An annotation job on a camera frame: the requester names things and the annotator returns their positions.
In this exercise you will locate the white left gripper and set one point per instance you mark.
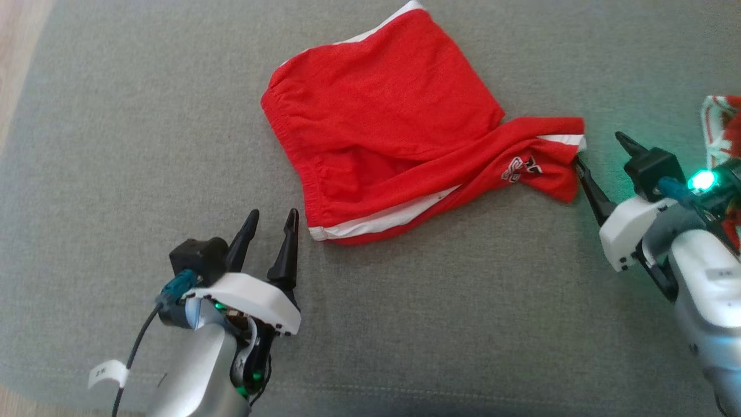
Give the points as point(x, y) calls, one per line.
point(255, 298)

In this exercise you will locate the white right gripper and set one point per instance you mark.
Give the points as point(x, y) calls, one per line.
point(622, 231)

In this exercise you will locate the red jersey with white trim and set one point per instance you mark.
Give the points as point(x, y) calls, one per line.
point(723, 127)

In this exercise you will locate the red shorts with white stripe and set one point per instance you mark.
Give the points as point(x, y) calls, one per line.
point(382, 116)

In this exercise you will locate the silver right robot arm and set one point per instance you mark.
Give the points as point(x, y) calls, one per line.
point(712, 278)

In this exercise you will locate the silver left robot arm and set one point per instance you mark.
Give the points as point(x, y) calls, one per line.
point(197, 376)

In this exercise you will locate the grey sofa seat cushion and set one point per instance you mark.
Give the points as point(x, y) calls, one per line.
point(405, 318)

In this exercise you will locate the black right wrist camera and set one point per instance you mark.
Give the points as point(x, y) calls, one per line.
point(651, 168)

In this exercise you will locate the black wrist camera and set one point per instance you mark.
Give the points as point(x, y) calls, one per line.
point(197, 258)
point(651, 168)

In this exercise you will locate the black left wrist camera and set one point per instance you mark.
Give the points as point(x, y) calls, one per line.
point(197, 258)

